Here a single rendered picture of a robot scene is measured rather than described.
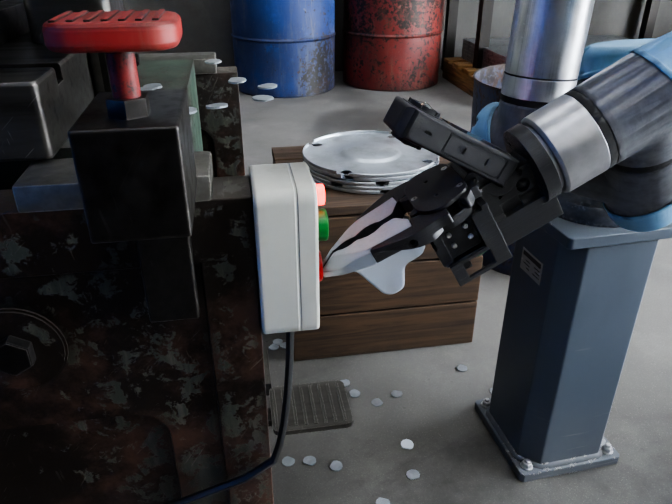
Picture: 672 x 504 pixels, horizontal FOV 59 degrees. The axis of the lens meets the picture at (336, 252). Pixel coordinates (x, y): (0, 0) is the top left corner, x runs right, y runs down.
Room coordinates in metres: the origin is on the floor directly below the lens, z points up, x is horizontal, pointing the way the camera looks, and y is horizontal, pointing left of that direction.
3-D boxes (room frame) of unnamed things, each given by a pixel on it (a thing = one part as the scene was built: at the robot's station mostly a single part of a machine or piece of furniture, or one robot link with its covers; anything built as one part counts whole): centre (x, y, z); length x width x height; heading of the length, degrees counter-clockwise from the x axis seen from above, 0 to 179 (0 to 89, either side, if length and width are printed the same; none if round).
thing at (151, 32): (0.35, 0.12, 0.72); 0.07 x 0.06 x 0.08; 100
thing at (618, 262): (0.81, -0.37, 0.23); 0.19 x 0.19 x 0.45; 13
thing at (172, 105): (0.37, 0.13, 0.62); 0.10 x 0.06 x 0.20; 10
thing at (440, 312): (1.23, -0.07, 0.18); 0.40 x 0.38 x 0.35; 100
